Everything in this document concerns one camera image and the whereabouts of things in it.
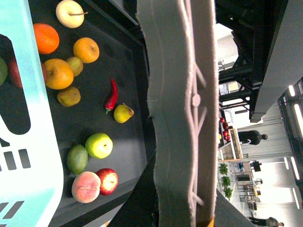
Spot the green mango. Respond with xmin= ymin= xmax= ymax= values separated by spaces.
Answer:
xmin=67 ymin=144 xmax=88 ymax=175

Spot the pink peach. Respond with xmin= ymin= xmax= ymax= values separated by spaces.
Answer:
xmin=71 ymin=171 xmax=101 ymax=203

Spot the red apple right front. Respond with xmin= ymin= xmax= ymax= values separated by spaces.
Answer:
xmin=96 ymin=168 xmax=119 ymax=196

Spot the yellow orange apple rear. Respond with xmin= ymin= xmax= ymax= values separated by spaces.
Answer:
xmin=73 ymin=37 xmax=99 ymax=63

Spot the olive kiwi front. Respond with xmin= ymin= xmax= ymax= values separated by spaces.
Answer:
xmin=57 ymin=86 xmax=81 ymax=107

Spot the red chili pepper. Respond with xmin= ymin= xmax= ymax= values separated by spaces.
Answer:
xmin=105 ymin=78 xmax=118 ymax=114

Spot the green apple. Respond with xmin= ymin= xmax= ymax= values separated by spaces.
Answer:
xmin=85 ymin=133 xmax=113 ymax=159

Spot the black fruit shelf tray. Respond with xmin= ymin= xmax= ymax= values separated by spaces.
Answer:
xmin=29 ymin=0 xmax=155 ymax=227

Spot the green yellow pear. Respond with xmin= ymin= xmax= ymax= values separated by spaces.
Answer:
xmin=114 ymin=103 xmax=134 ymax=123

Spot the green lime front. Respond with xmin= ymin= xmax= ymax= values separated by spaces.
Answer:
xmin=0 ymin=58 xmax=8 ymax=86

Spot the light blue shopping basket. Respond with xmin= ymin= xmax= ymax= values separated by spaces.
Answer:
xmin=0 ymin=0 xmax=63 ymax=227

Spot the olive kiwi rear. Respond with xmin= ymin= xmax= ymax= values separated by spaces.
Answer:
xmin=66 ymin=56 xmax=83 ymax=77

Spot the yellow orange apple front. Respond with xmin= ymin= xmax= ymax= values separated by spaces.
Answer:
xmin=44 ymin=58 xmax=74 ymax=90

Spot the red apple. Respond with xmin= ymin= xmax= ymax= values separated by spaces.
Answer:
xmin=9 ymin=58 xmax=48 ymax=89
xmin=96 ymin=168 xmax=119 ymax=196

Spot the small orange tangerine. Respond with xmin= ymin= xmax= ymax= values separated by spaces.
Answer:
xmin=33 ymin=23 xmax=60 ymax=54

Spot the grey basket handle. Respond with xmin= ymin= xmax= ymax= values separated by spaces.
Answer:
xmin=136 ymin=0 xmax=218 ymax=227

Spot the red apple centre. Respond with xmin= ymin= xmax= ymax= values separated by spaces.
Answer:
xmin=9 ymin=58 xmax=48 ymax=89

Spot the olive kiwi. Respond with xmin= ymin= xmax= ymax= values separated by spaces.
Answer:
xmin=66 ymin=56 xmax=83 ymax=77
xmin=57 ymin=86 xmax=81 ymax=107

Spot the white pear with stem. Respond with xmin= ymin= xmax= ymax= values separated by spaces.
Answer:
xmin=56 ymin=0 xmax=88 ymax=28

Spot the yellow orange apple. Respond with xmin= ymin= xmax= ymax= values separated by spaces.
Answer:
xmin=44 ymin=58 xmax=74 ymax=90
xmin=73 ymin=37 xmax=99 ymax=63

